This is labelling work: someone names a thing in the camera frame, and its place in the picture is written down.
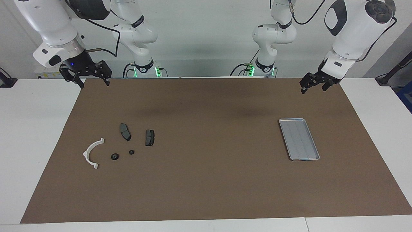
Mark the brown table mat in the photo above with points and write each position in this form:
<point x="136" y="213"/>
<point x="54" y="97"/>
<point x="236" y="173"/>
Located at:
<point x="225" y="187"/>

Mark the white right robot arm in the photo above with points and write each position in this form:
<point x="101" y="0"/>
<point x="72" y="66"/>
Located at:
<point x="48" y="22"/>

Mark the blue object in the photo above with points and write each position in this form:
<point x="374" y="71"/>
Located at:
<point x="406" y="96"/>

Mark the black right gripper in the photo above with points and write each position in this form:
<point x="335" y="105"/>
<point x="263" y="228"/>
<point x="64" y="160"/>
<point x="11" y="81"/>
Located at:
<point x="82" y="66"/>

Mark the silver metal tray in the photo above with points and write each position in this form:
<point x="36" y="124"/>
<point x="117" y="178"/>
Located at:
<point x="299" y="138"/>

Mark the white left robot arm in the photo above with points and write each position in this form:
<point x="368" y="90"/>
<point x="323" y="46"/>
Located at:
<point x="357" y="29"/>

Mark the white box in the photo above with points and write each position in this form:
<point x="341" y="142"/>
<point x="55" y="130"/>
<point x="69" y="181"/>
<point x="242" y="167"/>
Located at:
<point x="45" y="74"/>

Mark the white semicircular bracket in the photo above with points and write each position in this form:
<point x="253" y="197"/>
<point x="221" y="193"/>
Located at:
<point x="86" y="154"/>

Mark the long dark brake pad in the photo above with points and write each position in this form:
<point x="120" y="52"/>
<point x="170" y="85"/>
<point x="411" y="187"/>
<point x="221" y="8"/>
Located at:
<point x="125" y="132"/>

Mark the short dark brake pad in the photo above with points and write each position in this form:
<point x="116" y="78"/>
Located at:
<point x="150" y="138"/>

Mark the black stand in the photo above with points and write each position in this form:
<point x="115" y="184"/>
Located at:
<point x="386" y="77"/>
<point x="6" y="82"/>

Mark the large black bearing gear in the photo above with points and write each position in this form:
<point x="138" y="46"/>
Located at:
<point x="115" y="156"/>

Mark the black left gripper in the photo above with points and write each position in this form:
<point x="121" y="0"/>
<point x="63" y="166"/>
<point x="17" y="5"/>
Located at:
<point x="322" y="75"/>

